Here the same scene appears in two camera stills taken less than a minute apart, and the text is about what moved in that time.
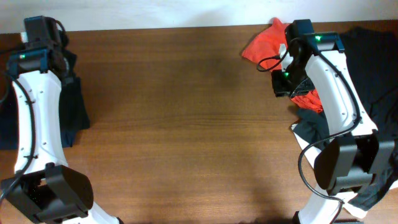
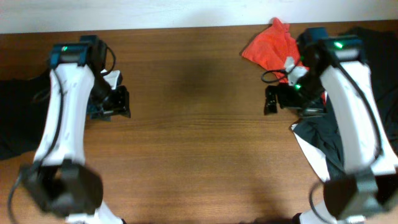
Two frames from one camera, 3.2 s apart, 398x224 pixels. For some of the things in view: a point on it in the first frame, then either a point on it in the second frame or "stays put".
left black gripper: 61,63 -> 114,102
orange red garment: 263,50 stays put
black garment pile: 372,55 stays put
